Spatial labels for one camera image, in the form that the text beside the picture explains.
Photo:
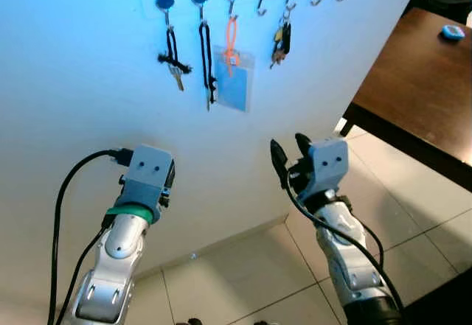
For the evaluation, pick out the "key bunch with black fob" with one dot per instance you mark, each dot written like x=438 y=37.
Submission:
x=285 y=41

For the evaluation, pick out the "black robot left foot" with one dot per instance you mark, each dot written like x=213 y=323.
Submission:
x=194 y=322

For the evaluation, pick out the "black robot right foot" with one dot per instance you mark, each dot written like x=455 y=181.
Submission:
x=262 y=323

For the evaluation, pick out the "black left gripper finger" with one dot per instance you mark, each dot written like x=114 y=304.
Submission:
x=170 y=174

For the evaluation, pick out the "black luggage bag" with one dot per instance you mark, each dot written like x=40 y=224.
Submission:
x=442 y=4

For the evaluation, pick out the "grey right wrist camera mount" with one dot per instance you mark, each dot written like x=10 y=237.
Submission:
x=330 y=164

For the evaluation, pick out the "black bulky object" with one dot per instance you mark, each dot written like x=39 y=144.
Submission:
x=450 y=306

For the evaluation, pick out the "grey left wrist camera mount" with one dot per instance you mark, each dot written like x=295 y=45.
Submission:
x=147 y=174

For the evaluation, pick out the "small blue round object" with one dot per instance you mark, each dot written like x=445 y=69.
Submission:
x=453 y=33

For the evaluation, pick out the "black robot foot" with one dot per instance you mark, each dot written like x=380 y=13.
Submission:
x=194 y=322
x=262 y=323

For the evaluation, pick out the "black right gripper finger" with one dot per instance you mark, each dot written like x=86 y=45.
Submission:
x=303 y=145
x=279 y=159

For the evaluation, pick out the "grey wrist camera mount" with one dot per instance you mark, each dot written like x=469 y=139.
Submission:
x=330 y=164
x=147 y=174

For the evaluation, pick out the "dark brown wooden table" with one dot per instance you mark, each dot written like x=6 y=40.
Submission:
x=420 y=82

